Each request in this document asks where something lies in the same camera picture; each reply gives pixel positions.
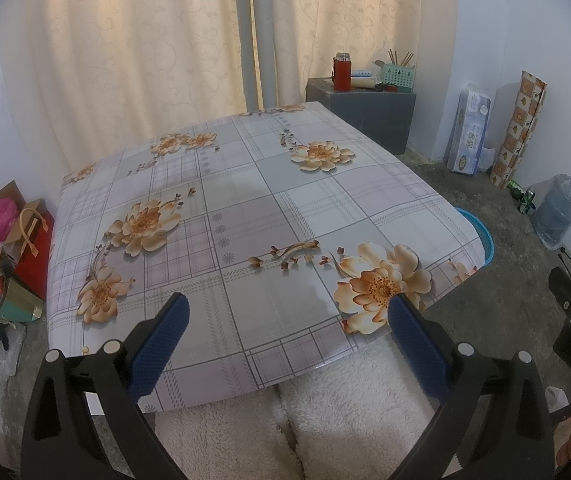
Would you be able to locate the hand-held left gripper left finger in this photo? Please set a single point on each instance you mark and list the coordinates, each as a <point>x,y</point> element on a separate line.
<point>158,345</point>

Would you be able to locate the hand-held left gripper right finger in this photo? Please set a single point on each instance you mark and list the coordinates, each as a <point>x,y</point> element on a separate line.
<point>418,350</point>

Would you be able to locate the blue plastic basket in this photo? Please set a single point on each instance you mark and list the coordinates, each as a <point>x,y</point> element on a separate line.
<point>485,240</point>

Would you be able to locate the large water jug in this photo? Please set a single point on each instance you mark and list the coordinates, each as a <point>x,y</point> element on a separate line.
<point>558,210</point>

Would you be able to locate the green bottle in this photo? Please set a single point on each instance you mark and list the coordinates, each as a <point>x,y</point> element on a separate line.
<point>529,201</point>
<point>515,189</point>

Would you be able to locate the white fleece pants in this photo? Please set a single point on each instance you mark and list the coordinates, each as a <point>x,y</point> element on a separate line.
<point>315,410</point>

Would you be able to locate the teal gold cylinder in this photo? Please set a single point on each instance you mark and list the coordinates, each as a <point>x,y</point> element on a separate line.
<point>23,305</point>

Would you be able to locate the checkered patterned roll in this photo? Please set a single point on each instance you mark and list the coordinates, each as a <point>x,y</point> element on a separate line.
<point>518,130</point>

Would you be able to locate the toilet paper pack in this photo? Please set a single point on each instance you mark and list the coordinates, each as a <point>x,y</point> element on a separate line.
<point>468,130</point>

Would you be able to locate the pink plastic bag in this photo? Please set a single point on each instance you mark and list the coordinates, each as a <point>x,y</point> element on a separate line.
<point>0,225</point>

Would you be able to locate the grey cabinet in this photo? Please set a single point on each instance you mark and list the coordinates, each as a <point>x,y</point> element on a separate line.
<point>365,115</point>

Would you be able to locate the white roll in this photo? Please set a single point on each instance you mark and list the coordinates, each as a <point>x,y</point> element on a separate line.
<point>364,83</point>

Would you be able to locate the green utensil holder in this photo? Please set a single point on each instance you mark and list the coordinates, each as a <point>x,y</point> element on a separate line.
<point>398,77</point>

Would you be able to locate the blue white packet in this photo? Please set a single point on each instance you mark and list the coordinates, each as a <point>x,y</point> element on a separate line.
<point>363,71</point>

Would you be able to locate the red thermos flask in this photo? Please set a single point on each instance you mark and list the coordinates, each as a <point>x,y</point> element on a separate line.
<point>342,75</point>

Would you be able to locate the cream patterned curtain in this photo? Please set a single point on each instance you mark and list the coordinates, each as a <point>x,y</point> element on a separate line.
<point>355,20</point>
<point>115,60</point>

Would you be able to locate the wooden chopsticks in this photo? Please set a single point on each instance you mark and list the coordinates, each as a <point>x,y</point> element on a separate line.
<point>400,57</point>

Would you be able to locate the grey vertical pipe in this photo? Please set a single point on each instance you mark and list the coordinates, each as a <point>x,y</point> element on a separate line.
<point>253,35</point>

